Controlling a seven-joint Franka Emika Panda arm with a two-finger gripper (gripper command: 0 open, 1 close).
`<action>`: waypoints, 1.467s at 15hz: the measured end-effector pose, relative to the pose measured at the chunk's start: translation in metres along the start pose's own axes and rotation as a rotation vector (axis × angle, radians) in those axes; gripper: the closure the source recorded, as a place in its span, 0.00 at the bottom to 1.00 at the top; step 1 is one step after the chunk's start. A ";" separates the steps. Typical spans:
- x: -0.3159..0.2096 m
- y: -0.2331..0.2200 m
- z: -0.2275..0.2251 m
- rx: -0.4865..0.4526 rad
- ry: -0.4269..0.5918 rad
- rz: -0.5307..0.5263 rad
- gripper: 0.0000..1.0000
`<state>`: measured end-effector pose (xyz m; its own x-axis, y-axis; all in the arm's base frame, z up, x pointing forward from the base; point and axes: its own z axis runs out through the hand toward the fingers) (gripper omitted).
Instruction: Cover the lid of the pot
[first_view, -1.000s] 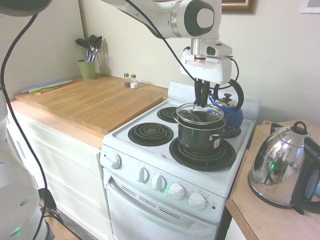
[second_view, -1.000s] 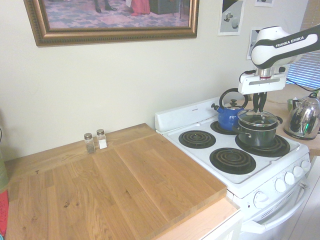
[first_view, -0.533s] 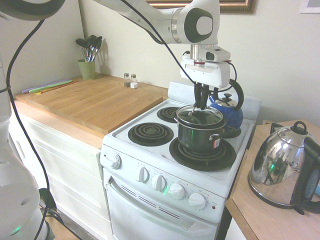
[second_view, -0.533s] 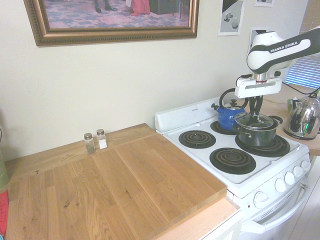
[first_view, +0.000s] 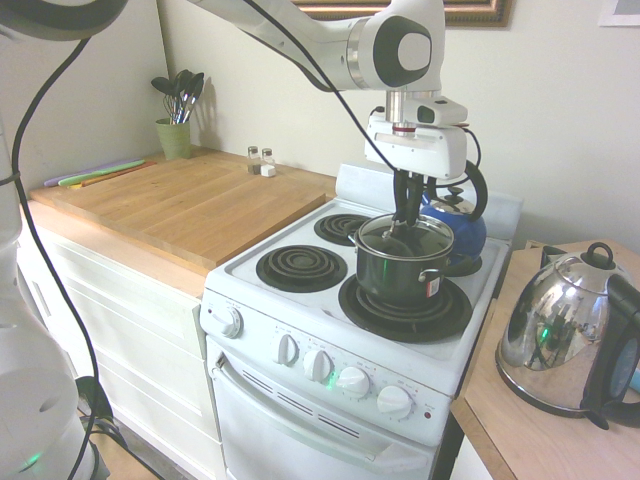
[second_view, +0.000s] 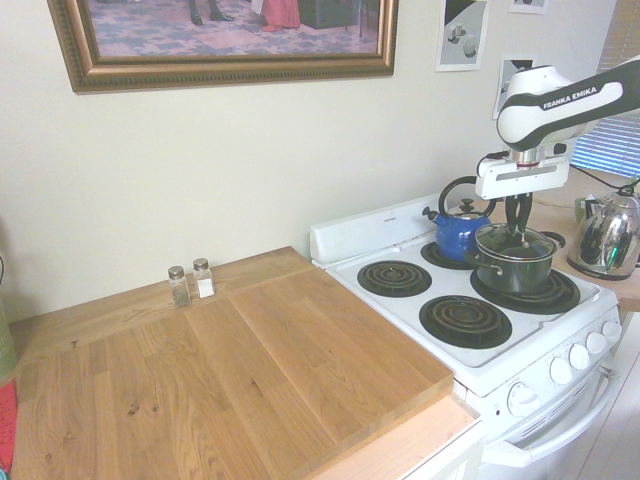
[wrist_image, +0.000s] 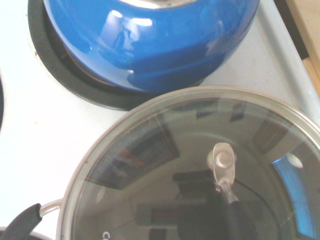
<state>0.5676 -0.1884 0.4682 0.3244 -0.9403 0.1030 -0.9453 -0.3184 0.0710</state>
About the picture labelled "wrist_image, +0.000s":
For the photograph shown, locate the black cooking pot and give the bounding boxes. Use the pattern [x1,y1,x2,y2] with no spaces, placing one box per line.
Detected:
[0,198,63,240]

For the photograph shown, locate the blue whistling tea kettle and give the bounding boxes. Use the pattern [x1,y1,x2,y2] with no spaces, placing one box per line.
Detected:
[43,0,261,95]

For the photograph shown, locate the glass pot lid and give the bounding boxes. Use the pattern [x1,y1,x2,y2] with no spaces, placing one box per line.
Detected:
[56,86,320,240]

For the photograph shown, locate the white electric stove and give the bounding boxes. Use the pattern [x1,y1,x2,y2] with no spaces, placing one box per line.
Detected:
[0,0,320,240]

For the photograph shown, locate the black coil stove burner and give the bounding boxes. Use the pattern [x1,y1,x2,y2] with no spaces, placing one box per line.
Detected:
[27,0,208,111]

